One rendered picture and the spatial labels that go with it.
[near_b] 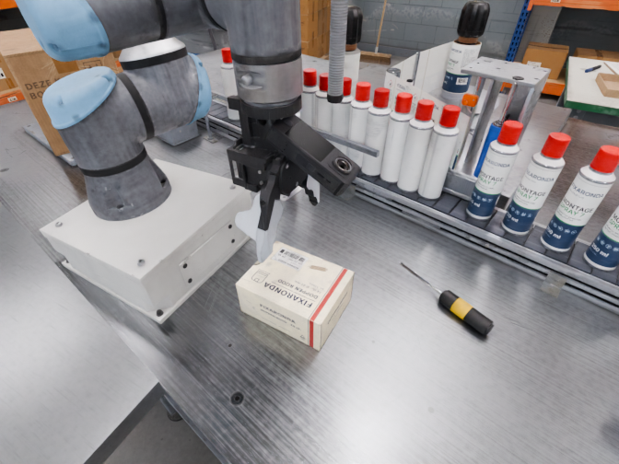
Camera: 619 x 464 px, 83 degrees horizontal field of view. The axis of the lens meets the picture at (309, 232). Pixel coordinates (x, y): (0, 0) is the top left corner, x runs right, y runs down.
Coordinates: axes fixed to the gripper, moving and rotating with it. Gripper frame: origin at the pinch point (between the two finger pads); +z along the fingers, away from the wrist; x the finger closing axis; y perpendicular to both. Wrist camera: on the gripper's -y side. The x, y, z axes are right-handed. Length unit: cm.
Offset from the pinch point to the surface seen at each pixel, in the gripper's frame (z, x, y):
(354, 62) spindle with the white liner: -4, -73, 23
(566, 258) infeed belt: 14, -31, -40
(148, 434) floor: 99, 21, 53
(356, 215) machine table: 17.5, -29.5, 1.7
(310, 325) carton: 11.5, 6.1, -6.0
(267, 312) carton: 13.6, 6.1, 2.3
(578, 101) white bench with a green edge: 22, -148, -46
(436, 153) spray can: 1.1, -36.8, -11.7
